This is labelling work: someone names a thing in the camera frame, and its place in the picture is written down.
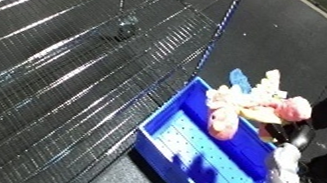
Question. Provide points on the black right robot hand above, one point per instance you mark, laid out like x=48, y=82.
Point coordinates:
x=295, y=134

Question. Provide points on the pink yellow plush toy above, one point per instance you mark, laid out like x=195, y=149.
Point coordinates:
x=242, y=102

